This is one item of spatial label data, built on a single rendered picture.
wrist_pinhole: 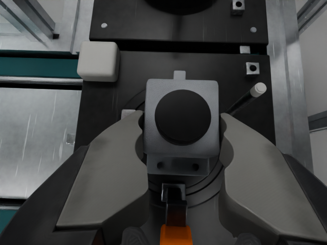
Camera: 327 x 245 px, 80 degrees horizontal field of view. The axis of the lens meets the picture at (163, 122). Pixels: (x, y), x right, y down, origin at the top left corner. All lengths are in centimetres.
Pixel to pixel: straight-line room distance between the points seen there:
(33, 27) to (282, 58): 33
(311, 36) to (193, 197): 40
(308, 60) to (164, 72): 30
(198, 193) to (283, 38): 24
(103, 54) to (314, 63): 38
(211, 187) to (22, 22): 30
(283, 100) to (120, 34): 23
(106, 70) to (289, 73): 23
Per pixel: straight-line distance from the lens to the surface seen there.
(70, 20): 34
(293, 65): 32
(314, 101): 45
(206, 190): 22
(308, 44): 49
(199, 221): 24
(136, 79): 26
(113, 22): 31
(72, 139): 27
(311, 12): 39
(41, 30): 32
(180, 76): 17
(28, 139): 36
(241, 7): 32
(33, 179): 35
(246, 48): 30
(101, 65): 25
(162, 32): 29
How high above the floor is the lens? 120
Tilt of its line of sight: 78 degrees down
